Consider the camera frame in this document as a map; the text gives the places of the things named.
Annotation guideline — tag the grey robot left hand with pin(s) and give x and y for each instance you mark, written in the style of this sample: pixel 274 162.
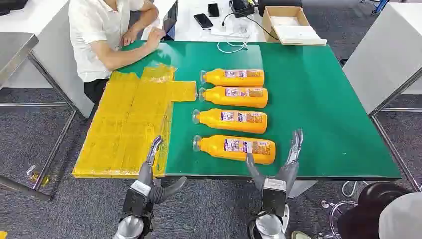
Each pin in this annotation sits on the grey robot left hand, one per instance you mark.
pixel 145 173

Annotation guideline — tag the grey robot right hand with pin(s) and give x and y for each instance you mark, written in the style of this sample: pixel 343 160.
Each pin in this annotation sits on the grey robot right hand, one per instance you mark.
pixel 286 175

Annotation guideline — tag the seated person's left hand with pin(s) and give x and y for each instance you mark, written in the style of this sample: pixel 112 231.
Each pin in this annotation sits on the seated person's left hand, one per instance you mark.
pixel 129 38

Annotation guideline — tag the seated person's right hand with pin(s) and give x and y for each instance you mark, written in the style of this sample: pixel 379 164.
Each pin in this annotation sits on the seated person's right hand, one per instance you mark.
pixel 155 36

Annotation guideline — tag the orange drink bottle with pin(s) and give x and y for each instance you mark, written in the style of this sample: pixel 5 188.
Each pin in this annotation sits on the orange drink bottle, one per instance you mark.
pixel 217 78
pixel 217 96
pixel 214 120
pixel 214 148

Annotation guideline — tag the dark tablet on stand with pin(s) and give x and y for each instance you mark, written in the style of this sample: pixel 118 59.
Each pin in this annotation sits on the dark tablet on stand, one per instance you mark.
pixel 169 21

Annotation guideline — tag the white table leg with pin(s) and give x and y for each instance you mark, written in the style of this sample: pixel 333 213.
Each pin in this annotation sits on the white table leg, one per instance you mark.
pixel 306 188

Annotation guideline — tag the white desk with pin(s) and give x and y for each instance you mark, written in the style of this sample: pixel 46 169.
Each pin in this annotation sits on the white desk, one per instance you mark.
pixel 191 33

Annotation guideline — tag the seated person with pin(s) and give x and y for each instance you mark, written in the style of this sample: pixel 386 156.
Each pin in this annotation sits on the seated person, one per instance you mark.
pixel 92 33

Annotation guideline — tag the black smartphone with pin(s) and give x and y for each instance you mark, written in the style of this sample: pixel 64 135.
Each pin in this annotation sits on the black smartphone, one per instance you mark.
pixel 213 10
pixel 203 21

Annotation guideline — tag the yellow sheet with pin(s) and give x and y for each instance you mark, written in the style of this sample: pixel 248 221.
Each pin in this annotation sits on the yellow sheet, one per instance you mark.
pixel 125 125

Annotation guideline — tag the chrome chair base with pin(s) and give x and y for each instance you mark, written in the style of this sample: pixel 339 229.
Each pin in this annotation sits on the chrome chair base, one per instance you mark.
pixel 331 214

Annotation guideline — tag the green table mat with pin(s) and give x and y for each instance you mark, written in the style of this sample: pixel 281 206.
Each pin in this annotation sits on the green table mat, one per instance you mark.
pixel 313 115

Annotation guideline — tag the white power adapter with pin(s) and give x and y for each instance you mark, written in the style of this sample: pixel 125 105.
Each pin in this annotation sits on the white power adapter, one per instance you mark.
pixel 227 31

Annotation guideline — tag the white side table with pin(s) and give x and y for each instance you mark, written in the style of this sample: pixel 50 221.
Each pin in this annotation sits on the white side table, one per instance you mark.
pixel 49 39

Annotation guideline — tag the black charger device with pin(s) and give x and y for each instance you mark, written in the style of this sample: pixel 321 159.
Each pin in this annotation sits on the black charger device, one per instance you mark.
pixel 242 8

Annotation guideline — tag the open cardboard box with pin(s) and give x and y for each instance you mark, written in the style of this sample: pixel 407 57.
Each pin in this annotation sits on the open cardboard box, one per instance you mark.
pixel 267 26

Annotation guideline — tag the clear plastic bottle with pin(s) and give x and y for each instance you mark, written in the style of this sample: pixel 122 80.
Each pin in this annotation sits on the clear plastic bottle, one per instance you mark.
pixel 33 173

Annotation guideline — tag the steel bench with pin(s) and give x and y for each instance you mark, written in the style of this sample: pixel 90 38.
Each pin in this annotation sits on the steel bench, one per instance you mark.
pixel 14 49

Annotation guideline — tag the black bag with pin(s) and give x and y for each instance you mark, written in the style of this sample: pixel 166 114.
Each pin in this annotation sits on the black bag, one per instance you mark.
pixel 11 6

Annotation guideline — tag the white foam sheet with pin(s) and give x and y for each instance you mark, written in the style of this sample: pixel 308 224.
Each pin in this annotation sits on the white foam sheet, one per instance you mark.
pixel 296 31

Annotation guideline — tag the white table with steel legs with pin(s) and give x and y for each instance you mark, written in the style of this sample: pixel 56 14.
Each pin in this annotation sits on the white table with steel legs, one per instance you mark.
pixel 385 56

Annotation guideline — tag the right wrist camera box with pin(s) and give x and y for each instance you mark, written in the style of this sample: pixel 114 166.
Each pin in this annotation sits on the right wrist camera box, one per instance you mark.
pixel 273 198

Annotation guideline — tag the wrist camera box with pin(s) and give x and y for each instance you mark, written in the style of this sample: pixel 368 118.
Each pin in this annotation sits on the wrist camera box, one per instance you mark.
pixel 273 198
pixel 137 199

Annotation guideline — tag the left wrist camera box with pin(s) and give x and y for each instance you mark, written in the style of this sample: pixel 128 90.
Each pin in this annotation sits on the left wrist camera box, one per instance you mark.
pixel 137 199

